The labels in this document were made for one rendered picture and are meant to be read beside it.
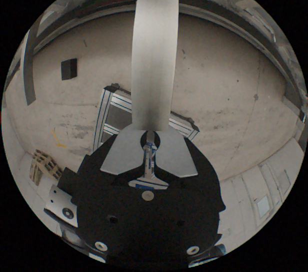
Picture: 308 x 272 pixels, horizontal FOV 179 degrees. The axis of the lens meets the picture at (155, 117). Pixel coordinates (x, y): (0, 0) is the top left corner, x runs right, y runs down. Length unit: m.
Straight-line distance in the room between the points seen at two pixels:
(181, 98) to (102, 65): 0.79
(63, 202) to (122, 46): 1.02
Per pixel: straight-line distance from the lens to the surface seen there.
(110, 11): 0.97
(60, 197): 0.33
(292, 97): 2.72
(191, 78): 1.00
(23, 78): 0.25
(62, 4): 0.41
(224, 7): 0.36
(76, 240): 0.48
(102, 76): 1.05
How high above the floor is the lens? 0.94
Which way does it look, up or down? 60 degrees down
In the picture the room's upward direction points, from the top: 180 degrees clockwise
